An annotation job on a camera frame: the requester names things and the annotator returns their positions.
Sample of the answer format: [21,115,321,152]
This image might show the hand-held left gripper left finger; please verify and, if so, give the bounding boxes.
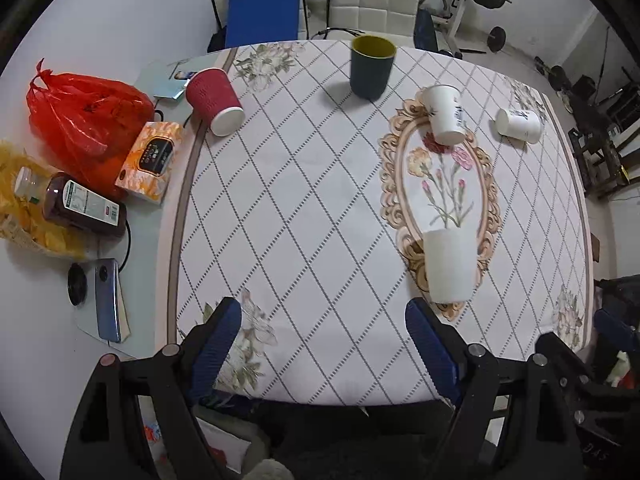
[60,296,246,480]

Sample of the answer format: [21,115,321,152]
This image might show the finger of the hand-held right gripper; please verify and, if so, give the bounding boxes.
[536,331,608,428]
[593,307,640,361]

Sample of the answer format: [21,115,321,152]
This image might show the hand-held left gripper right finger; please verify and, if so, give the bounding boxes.
[404,298,588,480]

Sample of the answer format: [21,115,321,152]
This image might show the plain white cup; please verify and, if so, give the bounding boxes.
[423,228,478,305]

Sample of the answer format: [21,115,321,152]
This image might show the short white printed paper cup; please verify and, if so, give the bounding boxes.
[495,108,543,142]

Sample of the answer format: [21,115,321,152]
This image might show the tall white printed paper cup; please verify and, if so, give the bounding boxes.
[422,84,467,145]

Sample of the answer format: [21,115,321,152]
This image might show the red ribbed paper cup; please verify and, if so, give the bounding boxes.
[185,67,245,137]

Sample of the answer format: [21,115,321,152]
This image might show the blue smartphone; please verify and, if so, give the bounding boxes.
[93,258,132,344]

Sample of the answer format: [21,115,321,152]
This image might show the black round disc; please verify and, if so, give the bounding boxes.
[67,263,89,307]

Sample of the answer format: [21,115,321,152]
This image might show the floral diamond pattern tablecloth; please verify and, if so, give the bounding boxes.
[155,39,596,407]

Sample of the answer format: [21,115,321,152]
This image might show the dark wooden rack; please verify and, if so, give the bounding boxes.
[569,74,640,202]

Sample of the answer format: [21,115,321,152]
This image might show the brown sauce bottle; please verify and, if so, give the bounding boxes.
[42,172,128,239]

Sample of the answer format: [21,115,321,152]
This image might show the orange tissue box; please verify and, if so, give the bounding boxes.
[114,121,184,206]

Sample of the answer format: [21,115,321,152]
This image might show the yellow snack bag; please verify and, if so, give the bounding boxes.
[0,141,96,261]

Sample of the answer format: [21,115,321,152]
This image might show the clear bottle with white cap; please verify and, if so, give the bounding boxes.
[13,166,51,206]

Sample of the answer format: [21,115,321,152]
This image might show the black floor weights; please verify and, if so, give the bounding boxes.
[534,55,577,112]

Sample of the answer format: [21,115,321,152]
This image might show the red plastic bag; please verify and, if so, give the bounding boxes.
[26,59,156,200]

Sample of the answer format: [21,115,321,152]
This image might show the light blue booklet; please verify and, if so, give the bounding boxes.
[150,58,221,102]

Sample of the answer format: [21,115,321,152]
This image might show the dark teal mug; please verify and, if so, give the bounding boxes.
[349,34,398,100]

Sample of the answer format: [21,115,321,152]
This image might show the blue fabric chair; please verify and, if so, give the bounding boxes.
[413,8,442,52]

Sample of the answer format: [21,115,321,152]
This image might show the blue board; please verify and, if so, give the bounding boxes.
[225,0,306,49]

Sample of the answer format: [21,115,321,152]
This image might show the white weight bench rack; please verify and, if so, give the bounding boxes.
[422,0,483,59]

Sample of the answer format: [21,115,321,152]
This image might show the black cable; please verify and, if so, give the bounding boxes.
[117,212,133,275]

